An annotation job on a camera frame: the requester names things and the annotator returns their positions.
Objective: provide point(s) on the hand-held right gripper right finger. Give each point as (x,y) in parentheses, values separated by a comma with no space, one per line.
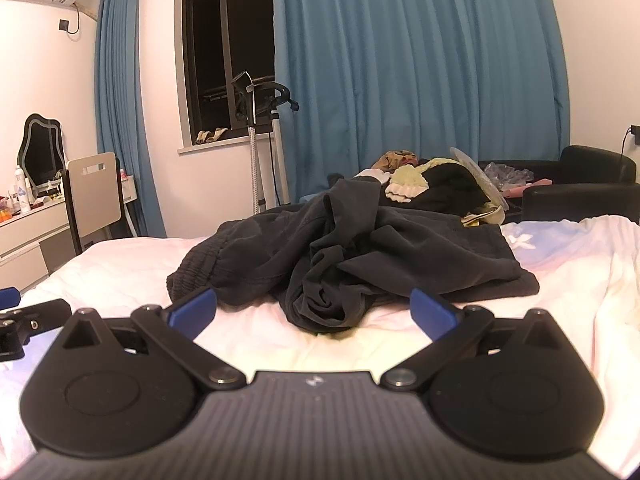
(431,314)

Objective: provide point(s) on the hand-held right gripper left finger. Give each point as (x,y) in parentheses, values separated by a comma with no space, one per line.
(192,312)

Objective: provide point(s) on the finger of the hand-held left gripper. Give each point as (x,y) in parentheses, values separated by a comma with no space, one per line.
(40,312)
(7,296)

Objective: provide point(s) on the dark grey pants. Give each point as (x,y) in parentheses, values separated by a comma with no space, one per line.
(380,250)

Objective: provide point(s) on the white dresser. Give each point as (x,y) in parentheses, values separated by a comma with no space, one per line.
(30,240)

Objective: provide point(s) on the colourful cosmetics clutter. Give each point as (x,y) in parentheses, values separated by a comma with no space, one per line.
(6,207)

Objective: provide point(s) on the white spray bottle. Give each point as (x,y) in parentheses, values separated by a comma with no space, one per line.
(22,192)

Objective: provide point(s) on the cream tote bag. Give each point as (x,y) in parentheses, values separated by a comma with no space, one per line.
(487,215)

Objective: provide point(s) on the black garment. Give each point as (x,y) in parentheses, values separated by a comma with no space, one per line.
(445,187)

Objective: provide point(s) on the pale yellow knit garment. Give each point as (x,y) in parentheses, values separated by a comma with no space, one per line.
(407,180)

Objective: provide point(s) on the bed with white sheet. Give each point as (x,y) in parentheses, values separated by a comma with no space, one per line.
(575,285)

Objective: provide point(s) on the wavy framed vanity mirror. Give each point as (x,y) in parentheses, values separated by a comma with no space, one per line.
(40,152)

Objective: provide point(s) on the white garment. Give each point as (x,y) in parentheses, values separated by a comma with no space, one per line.
(372,176)

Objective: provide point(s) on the translucent plastic cover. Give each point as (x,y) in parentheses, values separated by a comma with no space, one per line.
(475,170)

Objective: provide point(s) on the pink cloth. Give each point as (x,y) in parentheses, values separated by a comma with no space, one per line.
(525,190)

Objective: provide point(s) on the clear plastic bag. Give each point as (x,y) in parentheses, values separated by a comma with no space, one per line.
(507,175)

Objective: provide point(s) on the brown patterned cloth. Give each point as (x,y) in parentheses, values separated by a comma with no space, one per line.
(395,159)

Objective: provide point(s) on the blue cushion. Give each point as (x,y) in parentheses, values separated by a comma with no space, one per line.
(310,197)

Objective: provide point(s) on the beige cloth on sill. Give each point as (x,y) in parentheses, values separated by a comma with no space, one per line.
(212,136)

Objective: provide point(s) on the black sofa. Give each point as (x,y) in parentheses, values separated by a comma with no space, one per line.
(590,180)

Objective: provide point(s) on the standing garment steamer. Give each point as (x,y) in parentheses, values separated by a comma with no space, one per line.
(255,110)

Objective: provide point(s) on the narrow blue curtain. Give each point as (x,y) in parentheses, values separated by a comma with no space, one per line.
(122,110)

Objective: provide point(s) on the wide blue curtain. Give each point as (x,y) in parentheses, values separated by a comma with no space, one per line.
(425,70)

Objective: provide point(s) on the dark framed window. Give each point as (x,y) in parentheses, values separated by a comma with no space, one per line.
(210,45)

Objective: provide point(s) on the black charger plug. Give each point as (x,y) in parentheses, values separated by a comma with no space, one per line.
(635,135)

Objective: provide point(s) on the beige chair with black frame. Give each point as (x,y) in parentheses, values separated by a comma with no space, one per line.
(95,195)

